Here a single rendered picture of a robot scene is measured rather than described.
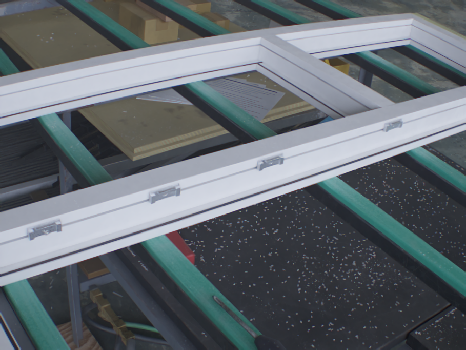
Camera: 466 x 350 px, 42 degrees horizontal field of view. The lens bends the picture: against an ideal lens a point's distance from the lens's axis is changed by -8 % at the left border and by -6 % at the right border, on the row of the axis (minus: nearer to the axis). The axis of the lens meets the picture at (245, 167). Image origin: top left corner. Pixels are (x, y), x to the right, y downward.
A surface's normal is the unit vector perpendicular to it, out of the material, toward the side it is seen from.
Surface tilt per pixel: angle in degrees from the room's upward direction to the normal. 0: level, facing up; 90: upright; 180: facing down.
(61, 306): 0
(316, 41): 90
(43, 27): 0
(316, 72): 90
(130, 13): 90
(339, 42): 90
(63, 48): 0
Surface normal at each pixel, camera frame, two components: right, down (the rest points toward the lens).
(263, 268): 0.11, -0.84
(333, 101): -0.79, 0.24
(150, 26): 0.58, 0.48
